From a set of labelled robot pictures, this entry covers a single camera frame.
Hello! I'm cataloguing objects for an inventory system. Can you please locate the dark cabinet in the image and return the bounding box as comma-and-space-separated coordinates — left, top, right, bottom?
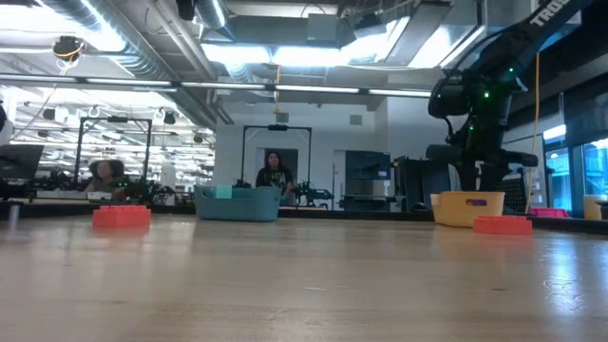
344, 150, 392, 211

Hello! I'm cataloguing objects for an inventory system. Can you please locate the black yellow cable reel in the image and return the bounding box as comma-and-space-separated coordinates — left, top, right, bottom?
51, 34, 87, 64

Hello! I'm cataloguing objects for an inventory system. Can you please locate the yellow container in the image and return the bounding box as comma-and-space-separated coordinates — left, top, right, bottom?
582, 194, 605, 221

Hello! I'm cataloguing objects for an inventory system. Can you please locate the pink plastic bin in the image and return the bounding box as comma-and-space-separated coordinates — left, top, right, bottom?
529, 206, 569, 219

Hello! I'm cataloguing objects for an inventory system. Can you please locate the orange toy brick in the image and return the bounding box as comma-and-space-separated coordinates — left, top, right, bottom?
472, 214, 534, 237
91, 203, 153, 229

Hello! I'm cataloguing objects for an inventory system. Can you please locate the silver ventilation duct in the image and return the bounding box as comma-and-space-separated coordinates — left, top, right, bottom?
41, 0, 220, 130

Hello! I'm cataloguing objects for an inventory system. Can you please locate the dark computer monitor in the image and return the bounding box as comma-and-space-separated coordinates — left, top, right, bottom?
0, 143, 46, 200

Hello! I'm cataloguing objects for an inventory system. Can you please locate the yellow plastic bin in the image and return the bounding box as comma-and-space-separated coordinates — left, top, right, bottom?
429, 190, 506, 229

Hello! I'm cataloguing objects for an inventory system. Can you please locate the long LED light bar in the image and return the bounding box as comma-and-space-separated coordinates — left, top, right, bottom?
0, 74, 432, 100

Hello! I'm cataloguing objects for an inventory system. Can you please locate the black station gantry frame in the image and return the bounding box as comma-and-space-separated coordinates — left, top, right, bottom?
74, 115, 154, 187
240, 123, 314, 191

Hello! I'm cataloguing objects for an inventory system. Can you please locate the person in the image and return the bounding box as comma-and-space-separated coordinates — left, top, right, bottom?
255, 150, 296, 197
84, 159, 127, 194

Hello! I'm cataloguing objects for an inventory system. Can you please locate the blue plastic bin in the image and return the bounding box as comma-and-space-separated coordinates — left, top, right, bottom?
193, 184, 283, 223

